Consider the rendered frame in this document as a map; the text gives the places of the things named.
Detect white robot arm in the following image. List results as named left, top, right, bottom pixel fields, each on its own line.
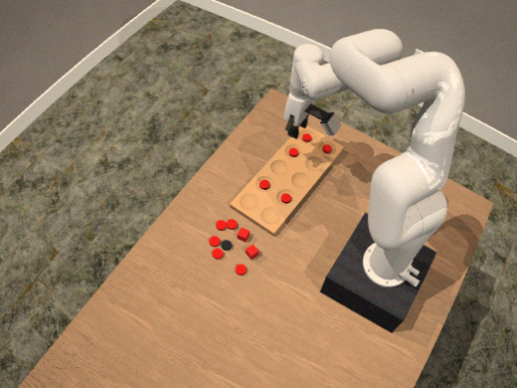
left=289, top=29, right=465, bottom=288

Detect red cube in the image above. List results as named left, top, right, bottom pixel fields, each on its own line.
left=238, top=228, right=250, bottom=242
left=246, top=244, right=259, bottom=260

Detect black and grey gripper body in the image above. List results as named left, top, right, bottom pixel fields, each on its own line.
left=283, top=92, right=315, bottom=126

